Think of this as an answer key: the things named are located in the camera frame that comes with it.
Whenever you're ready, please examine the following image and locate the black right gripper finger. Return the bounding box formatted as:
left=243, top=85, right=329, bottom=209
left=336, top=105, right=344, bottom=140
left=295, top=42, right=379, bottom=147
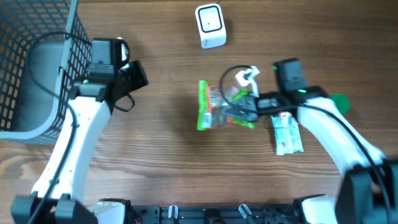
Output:
left=222, top=106, right=259, bottom=122
left=232, top=93, right=256, bottom=108

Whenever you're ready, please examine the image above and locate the small red white carton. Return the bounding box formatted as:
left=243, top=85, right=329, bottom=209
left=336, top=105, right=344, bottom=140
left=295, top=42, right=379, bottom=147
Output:
left=278, top=111, right=292, bottom=119

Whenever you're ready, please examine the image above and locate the green gummy candy bag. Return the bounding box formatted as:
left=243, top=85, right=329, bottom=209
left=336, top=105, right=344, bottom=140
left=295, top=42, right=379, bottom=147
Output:
left=197, top=80, right=255, bottom=131

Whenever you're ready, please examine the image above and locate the teal white tissue pack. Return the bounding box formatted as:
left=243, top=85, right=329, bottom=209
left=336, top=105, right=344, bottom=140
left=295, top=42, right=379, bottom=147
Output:
left=271, top=115, right=304, bottom=156

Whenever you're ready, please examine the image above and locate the green lid jar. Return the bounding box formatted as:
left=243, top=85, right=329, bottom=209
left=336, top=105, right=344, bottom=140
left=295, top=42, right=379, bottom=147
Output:
left=330, top=93, right=350, bottom=114

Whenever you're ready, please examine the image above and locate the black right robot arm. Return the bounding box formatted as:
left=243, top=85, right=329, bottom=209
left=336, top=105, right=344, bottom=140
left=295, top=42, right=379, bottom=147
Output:
left=219, top=58, right=397, bottom=223

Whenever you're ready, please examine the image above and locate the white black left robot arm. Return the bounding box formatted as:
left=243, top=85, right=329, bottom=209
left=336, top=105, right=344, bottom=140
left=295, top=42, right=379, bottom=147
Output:
left=11, top=38, right=149, bottom=223

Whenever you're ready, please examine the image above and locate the white barcode scanner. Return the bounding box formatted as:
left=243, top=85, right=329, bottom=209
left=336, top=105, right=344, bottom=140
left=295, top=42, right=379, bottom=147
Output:
left=195, top=3, right=226, bottom=49

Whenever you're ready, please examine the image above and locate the grey plastic mesh basket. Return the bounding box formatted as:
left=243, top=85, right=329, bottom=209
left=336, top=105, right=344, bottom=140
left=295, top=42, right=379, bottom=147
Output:
left=1, top=0, right=91, bottom=144

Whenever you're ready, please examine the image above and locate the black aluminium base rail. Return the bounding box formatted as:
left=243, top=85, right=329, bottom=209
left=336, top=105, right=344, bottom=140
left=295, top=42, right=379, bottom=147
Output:
left=126, top=203, right=300, bottom=224

